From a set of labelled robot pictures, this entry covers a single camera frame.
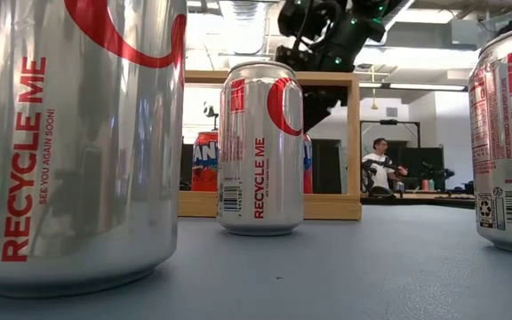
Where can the silver Diet Coke can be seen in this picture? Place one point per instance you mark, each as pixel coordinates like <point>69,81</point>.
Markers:
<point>260,178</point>
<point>509,133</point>
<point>82,155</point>

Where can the dark red soda can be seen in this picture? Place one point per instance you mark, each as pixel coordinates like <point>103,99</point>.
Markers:
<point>205,164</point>

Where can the small teal cup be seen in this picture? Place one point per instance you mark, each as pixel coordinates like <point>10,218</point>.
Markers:
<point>431,184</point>

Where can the ceiling light strip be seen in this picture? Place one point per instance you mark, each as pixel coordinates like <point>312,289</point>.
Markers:
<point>416,86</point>

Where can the person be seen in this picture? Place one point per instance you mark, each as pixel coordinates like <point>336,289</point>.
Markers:
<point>380,171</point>

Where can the black background robot arm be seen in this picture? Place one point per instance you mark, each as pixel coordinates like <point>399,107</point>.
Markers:
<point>368,178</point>
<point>438,171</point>

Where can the wooden slatted shelf rack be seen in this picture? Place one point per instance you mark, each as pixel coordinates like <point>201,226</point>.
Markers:
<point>331,206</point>

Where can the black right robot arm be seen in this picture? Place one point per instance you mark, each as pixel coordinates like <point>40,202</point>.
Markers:
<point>367,11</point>

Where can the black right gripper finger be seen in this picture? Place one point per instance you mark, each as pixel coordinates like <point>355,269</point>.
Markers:
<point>322,102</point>

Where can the small black device on pole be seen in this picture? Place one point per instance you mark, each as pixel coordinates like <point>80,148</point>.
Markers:
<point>208,110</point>

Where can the grey ceiling unit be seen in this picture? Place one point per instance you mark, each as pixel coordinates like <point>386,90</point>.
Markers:
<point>465,31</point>

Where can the wooden desk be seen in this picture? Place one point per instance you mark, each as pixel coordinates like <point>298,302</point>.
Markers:
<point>438,200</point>

